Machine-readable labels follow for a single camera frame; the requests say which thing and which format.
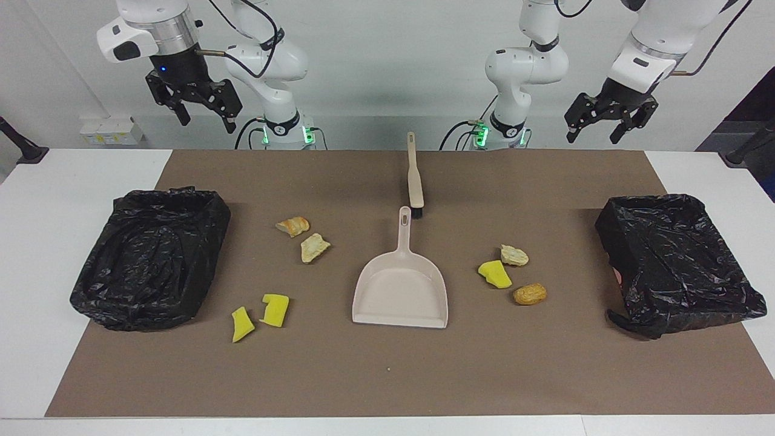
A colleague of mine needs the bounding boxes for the notched yellow sponge piece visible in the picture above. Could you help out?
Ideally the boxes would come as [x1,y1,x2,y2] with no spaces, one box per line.
[259,294,290,328]

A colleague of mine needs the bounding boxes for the brown table mat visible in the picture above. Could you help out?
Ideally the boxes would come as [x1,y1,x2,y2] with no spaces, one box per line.
[45,150,775,418]

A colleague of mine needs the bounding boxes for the black stand foot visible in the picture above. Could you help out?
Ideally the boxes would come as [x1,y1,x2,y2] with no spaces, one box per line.
[719,118,775,168]
[0,116,49,165]

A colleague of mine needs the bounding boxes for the black bag lined bin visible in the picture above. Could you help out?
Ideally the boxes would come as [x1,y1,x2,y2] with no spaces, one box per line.
[70,187,232,332]
[595,194,768,340]

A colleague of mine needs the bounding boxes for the dark cabinet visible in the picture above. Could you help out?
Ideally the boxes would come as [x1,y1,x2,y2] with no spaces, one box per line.
[696,65,775,200]

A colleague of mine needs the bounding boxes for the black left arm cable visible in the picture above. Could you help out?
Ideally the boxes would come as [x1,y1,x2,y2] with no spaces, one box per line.
[552,0,754,76]

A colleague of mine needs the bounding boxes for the striped croissant piece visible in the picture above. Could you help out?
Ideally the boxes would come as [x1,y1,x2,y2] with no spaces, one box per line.
[275,216,311,238]

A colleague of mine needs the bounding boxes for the brown bread roll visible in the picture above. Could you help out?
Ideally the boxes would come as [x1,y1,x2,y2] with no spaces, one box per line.
[513,283,548,306]

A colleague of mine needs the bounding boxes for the beige plastic dustpan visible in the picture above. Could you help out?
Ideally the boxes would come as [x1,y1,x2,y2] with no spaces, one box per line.
[352,206,449,329]

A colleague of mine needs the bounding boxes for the yellow sponge wedge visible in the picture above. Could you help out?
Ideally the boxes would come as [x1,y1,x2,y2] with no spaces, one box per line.
[231,306,256,343]

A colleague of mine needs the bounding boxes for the yellow sponge green backing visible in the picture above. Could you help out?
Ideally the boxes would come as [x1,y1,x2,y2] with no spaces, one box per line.
[478,260,513,289]

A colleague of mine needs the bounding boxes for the pale croissant chunk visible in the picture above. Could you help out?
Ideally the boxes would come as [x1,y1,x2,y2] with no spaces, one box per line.
[500,244,530,267]

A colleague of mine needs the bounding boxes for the white power strip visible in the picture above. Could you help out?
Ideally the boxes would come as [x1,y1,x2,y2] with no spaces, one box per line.
[79,117,145,146]

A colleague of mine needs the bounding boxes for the beige hand brush black bristles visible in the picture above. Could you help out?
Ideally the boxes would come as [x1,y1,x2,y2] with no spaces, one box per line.
[406,131,424,219]

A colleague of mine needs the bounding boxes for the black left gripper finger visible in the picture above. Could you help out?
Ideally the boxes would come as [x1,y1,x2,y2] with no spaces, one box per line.
[565,94,603,144]
[610,102,659,145]

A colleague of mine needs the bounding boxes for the pale bread piece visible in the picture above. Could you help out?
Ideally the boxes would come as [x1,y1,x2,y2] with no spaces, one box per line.
[300,233,332,264]

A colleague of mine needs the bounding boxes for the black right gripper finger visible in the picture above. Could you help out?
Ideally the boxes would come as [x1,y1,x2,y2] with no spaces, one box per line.
[206,80,243,134]
[146,71,191,127]

